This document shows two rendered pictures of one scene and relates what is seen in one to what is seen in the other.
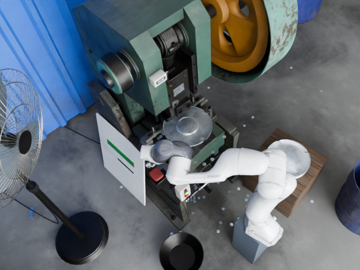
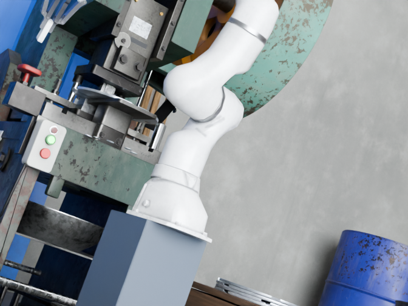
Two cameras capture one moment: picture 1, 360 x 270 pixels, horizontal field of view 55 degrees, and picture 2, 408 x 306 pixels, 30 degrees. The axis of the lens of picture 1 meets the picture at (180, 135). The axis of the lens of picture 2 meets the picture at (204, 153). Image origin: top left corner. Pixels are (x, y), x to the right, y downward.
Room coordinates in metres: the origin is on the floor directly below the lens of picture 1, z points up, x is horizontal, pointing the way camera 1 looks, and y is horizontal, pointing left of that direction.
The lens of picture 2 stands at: (-1.17, -0.54, 0.37)
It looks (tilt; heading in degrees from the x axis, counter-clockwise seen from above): 9 degrees up; 4
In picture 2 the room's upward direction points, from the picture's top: 20 degrees clockwise
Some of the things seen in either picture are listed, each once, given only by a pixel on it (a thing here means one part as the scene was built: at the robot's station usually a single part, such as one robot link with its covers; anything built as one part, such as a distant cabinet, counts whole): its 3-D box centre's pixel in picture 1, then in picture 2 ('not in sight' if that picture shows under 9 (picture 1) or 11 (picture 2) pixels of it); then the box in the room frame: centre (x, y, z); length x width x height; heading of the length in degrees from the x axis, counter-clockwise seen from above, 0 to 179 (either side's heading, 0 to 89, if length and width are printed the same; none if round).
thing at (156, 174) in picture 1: (157, 177); (25, 79); (0.92, 0.16, 0.72); 0.07 x 0.06 x 0.08; 34
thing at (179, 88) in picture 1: (173, 89); (132, 36); (1.26, 0.00, 1.04); 0.17 x 0.15 x 0.30; 34
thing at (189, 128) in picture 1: (187, 125); (115, 105); (1.19, -0.05, 0.78); 0.29 x 0.29 x 0.01
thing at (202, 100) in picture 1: (194, 100); (138, 133); (1.39, -0.12, 0.76); 0.17 x 0.06 x 0.10; 124
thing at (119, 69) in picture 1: (118, 71); not in sight; (1.17, 0.23, 1.31); 0.22 x 0.12 x 0.22; 34
